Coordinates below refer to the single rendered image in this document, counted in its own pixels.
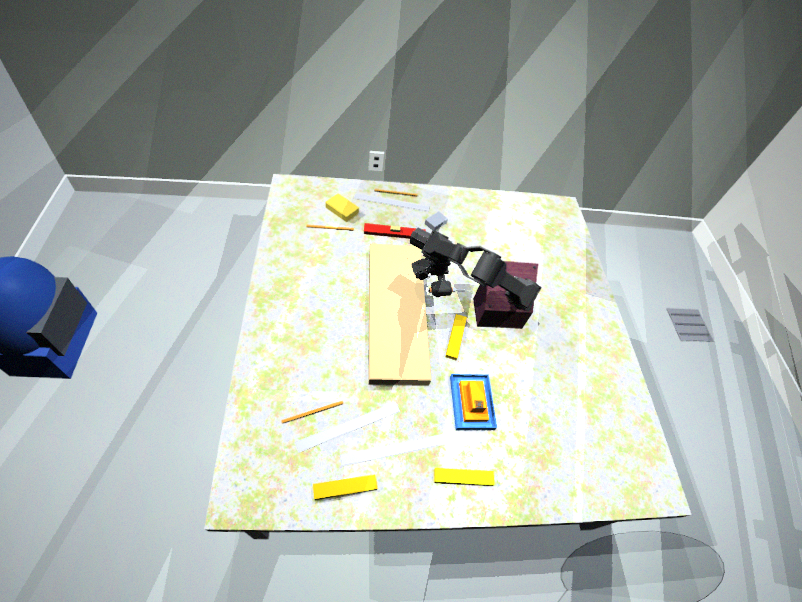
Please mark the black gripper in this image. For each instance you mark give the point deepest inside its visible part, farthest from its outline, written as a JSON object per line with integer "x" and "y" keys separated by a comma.
{"x": 441, "y": 287}

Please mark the blue rectangular tray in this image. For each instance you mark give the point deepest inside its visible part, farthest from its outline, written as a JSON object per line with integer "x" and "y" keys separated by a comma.
{"x": 457, "y": 403}

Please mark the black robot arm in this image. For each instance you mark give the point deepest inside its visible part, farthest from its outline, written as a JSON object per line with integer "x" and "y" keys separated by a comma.
{"x": 490, "y": 269}

